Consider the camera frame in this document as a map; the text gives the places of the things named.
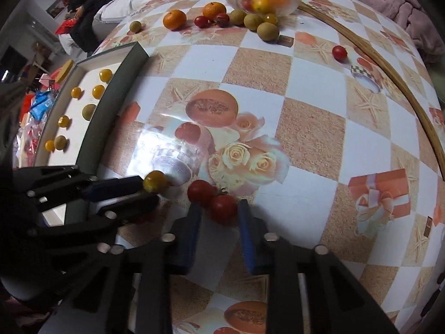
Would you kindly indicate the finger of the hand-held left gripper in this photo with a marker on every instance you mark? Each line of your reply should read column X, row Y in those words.
column 132, row 206
column 114, row 187

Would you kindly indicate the blue plastic bag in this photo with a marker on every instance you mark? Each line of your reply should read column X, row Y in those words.
column 40, row 102

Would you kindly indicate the red packet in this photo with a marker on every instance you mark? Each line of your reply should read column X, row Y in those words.
column 67, row 25

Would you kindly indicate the white cloth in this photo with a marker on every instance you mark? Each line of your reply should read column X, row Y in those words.
column 114, row 8

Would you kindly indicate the long wooden stick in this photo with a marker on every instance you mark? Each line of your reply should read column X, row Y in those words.
column 393, row 76

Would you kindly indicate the pink fleece blanket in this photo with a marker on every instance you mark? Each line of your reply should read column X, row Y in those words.
column 393, row 3

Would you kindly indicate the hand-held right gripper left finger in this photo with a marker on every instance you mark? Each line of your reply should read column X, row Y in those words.
column 193, row 233

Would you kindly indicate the dark screen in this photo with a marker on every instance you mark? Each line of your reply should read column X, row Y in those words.
column 10, row 59

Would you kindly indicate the yellow cherry tomato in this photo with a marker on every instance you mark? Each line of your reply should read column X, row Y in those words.
column 98, row 91
column 270, row 18
column 76, row 92
column 63, row 121
column 154, row 181
column 105, row 74

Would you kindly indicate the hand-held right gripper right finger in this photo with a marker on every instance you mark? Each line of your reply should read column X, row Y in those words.
column 245, row 236

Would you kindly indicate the small brown longan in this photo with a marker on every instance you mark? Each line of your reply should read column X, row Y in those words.
column 135, row 26

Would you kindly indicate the grey rimmed white tray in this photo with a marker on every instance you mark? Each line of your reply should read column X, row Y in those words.
column 114, row 94

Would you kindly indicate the checkered printed tablecloth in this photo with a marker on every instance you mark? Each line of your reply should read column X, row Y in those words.
column 313, row 128

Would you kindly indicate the red cherry tomato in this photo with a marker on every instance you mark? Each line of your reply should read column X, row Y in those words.
column 339, row 53
column 223, row 208
column 201, row 189
column 201, row 21
column 222, row 19

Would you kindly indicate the yellow round object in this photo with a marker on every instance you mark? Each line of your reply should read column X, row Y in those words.
column 66, row 69

